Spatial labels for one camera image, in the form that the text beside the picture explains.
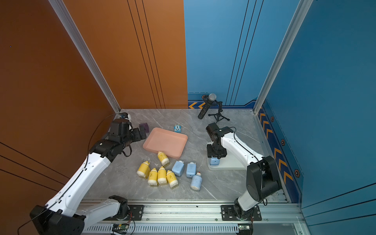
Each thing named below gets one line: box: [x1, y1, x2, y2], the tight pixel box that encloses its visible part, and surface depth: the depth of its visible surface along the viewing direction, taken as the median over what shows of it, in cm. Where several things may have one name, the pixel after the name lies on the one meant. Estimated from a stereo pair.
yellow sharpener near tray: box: [157, 151, 170, 166], surface depth 87 cm
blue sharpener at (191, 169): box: [186, 161, 197, 178], surface depth 82 cm
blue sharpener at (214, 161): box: [209, 155, 221, 167], surface depth 82 cm
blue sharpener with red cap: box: [190, 171, 203, 191], surface depth 78 cm
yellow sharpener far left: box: [136, 160, 151, 179], surface depth 84 cm
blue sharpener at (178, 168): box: [171, 159, 185, 177], surface depth 83 cm
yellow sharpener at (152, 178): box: [147, 167, 158, 186], surface depth 80 cm
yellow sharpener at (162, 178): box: [157, 165, 167, 185], surface depth 81 cm
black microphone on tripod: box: [197, 93, 230, 124], surface depth 99 cm
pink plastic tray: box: [142, 127, 188, 160], surface depth 102 cm
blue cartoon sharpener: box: [173, 124, 182, 133], surface depth 108 cm
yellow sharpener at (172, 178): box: [166, 169, 179, 188], surface depth 79 cm
